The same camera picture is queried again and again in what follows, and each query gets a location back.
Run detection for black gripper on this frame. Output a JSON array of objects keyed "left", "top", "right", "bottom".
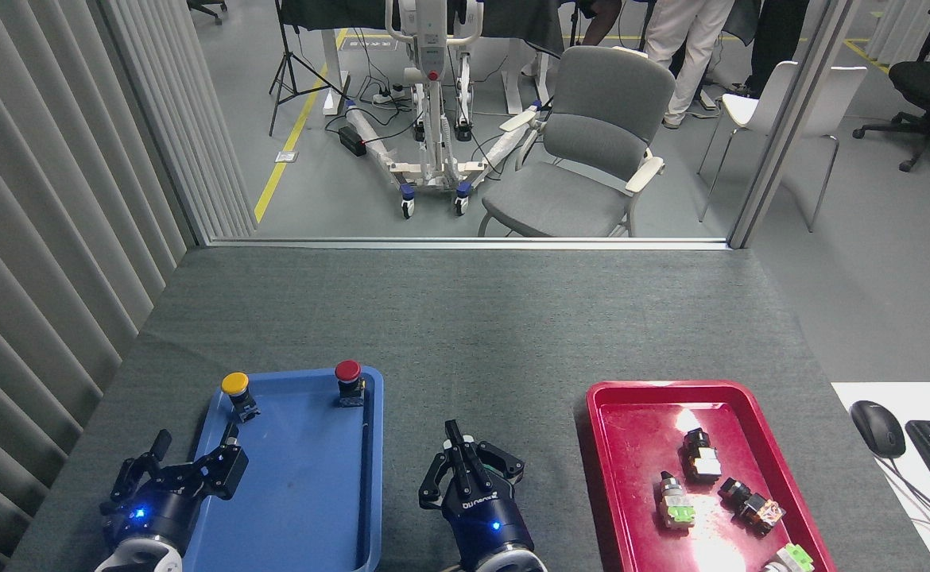
[
  {"left": 103, "top": 423, "right": 250, "bottom": 554},
  {"left": 418, "top": 419, "right": 534, "bottom": 558}
]

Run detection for yellow push button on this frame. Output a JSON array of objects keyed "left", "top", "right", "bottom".
[{"left": 220, "top": 371, "right": 262, "bottom": 423}]

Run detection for red push button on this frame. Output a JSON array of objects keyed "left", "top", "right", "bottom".
[{"left": 334, "top": 359, "right": 367, "bottom": 408}]

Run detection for blue plastic tray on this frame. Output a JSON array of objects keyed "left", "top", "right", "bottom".
[{"left": 183, "top": 365, "right": 385, "bottom": 572}]

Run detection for red plastic tray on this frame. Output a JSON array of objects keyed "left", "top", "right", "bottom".
[{"left": 584, "top": 380, "right": 838, "bottom": 572}]

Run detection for grey padded chair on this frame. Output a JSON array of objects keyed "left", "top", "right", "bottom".
[{"left": 477, "top": 45, "right": 676, "bottom": 238}]

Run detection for white stand on wheels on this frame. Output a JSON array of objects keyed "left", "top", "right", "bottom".
[{"left": 344, "top": 0, "right": 549, "bottom": 219}]

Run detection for white desk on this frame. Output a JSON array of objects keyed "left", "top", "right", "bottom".
[{"left": 831, "top": 381, "right": 930, "bottom": 572}]

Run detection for black computer mouse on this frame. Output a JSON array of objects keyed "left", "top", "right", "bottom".
[{"left": 849, "top": 400, "right": 907, "bottom": 459}]

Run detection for black tripod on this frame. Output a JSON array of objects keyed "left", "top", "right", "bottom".
[{"left": 269, "top": 0, "right": 351, "bottom": 137}]

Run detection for black draped table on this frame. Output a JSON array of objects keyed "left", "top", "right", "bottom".
[{"left": 278, "top": 0, "right": 569, "bottom": 58}]

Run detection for white plastic chair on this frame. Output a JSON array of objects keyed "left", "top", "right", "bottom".
[{"left": 697, "top": 60, "right": 869, "bottom": 234}]

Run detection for person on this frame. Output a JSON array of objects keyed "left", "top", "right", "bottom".
[
  {"left": 644, "top": 0, "right": 738, "bottom": 129},
  {"left": 739, "top": 0, "right": 810, "bottom": 100}
]

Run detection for grey switch with green base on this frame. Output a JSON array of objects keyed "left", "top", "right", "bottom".
[{"left": 656, "top": 470, "right": 696, "bottom": 531}]

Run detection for black and white switch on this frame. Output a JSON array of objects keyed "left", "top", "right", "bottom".
[{"left": 678, "top": 427, "right": 723, "bottom": 484}]

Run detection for black and orange switch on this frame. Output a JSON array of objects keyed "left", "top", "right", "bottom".
[{"left": 718, "top": 477, "right": 786, "bottom": 537}]

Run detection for white and green switch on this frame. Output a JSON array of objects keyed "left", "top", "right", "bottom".
[{"left": 761, "top": 543, "right": 816, "bottom": 572}]

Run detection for black desk cables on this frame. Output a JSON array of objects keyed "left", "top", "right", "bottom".
[{"left": 878, "top": 454, "right": 930, "bottom": 561}]

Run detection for silver post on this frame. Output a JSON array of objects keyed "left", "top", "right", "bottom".
[{"left": 727, "top": 0, "right": 863, "bottom": 249}]

